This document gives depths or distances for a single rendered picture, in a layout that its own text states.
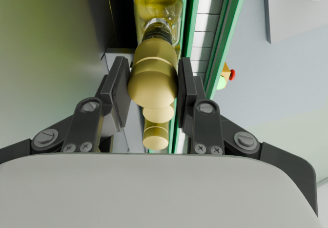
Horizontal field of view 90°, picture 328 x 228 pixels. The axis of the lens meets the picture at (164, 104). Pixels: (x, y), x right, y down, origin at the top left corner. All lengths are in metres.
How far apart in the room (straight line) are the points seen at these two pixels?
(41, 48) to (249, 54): 0.80
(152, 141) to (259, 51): 0.75
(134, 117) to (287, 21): 0.67
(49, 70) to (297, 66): 0.99
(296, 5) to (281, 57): 0.24
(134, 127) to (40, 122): 0.48
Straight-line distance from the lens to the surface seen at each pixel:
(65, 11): 0.27
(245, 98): 1.05
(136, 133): 0.70
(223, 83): 0.56
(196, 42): 0.44
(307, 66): 1.06
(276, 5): 0.78
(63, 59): 0.25
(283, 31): 0.84
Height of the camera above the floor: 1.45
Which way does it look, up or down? 45 degrees down
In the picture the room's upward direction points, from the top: 179 degrees counter-clockwise
